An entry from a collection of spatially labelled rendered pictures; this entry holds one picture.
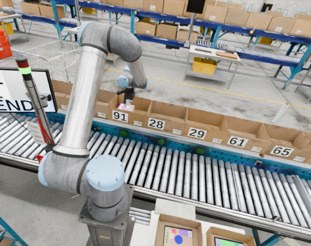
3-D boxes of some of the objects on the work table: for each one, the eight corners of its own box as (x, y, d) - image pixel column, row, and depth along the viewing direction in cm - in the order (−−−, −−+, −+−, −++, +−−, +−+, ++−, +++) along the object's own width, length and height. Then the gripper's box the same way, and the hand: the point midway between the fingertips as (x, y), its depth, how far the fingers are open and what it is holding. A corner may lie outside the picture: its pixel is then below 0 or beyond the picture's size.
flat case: (193, 254, 109) (193, 253, 108) (162, 249, 109) (163, 248, 108) (192, 230, 120) (192, 229, 119) (164, 225, 120) (164, 224, 119)
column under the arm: (125, 263, 102) (126, 243, 82) (82, 253, 103) (72, 232, 83) (135, 217, 122) (138, 192, 102) (100, 209, 124) (95, 183, 103)
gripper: (132, 90, 147) (131, 111, 160) (136, 84, 157) (135, 104, 170) (122, 88, 148) (122, 109, 161) (127, 82, 157) (126, 102, 171)
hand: (126, 105), depth 165 cm, fingers open, 5 cm apart
